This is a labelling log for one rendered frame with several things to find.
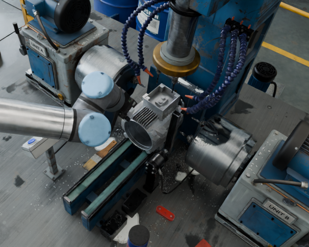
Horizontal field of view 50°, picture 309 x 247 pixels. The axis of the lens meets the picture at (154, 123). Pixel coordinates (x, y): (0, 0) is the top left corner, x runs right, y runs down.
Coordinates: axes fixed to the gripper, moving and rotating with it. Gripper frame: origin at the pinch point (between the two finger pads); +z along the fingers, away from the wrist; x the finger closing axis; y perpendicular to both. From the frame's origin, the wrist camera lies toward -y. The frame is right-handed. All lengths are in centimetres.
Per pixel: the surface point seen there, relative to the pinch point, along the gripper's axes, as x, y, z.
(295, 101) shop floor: -49, 113, 190
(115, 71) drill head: 16.6, 14.3, -0.1
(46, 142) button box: 15.6, -24.7, -12.0
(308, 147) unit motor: -61, 24, -17
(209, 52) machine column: -10.8, 43.1, 4.4
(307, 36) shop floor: -20, 206, 243
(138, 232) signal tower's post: -35, -25, -30
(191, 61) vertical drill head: -12.5, 30.6, -11.9
